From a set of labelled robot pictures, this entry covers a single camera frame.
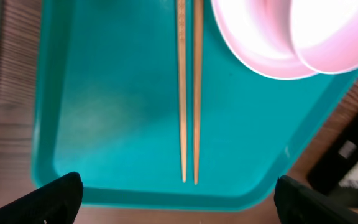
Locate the wooden chopstick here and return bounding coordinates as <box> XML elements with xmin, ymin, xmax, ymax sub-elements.
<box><xmin>193</xmin><ymin>0</ymin><xmax>204</xmax><ymax>185</ymax></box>
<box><xmin>176</xmin><ymin>0</ymin><xmax>187</xmax><ymax>183</ymax></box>

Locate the large white plate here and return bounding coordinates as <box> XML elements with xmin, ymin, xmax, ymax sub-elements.
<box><xmin>211</xmin><ymin>0</ymin><xmax>317</xmax><ymax>80</ymax></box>

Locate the small white bowl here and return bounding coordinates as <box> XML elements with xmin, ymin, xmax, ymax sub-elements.
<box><xmin>290</xmin><ymin>0</ymin><xmax>358</xmax><ymax>74</ymax></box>

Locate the right wooden chopstick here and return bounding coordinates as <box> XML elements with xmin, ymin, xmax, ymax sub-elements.
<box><xmin>193</xmin><ymin>0</ymin><xmax>204</xmax><ymax>185</ymax></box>

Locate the teal plastic serving tray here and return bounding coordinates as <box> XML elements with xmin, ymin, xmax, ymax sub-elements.
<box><xmin>32</xmin><ymin>0</ymin><xmax>358</xmax><ymax>212</ymax></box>

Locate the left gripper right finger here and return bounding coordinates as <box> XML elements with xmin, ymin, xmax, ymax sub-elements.
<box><xmin>273</xmin><ymin>175</ymin><xmax>358</xmax><ymax>224</ymax></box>

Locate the left wooden chopstick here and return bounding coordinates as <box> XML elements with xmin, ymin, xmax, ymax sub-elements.
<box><xmin>176</xmin><ymin>0</ymin><xmax>187</xmax><ymax>183</ymax></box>

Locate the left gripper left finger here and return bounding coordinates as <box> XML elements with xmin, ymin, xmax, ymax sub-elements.
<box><xmin>0</xmin><ymin>172</ymin><xmax>83</xmax><ymax>224</ymax></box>

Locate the black plastic tray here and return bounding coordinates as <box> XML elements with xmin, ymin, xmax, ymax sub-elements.
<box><xmin>307</xmin><ymin>114</ymin><xmax>358</xmax><ymax>208</ymax></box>

